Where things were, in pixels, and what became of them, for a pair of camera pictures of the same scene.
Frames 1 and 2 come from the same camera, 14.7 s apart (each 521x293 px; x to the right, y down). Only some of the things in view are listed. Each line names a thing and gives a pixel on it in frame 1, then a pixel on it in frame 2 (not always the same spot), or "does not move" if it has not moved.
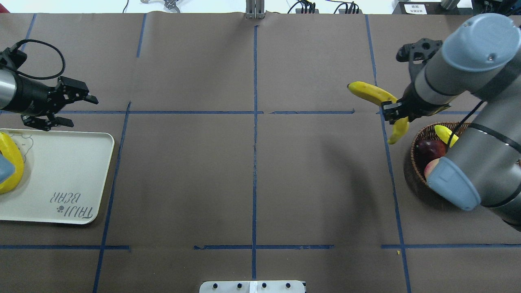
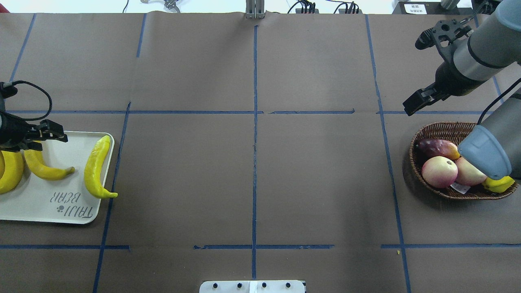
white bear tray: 64,178 does not move
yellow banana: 377,96 -> 35,160
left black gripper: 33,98 -> 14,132
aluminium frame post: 255,9 does not move
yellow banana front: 444,133 -> 93,168
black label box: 423,8 does not move
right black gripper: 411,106 -> 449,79
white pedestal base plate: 255,286 does not move
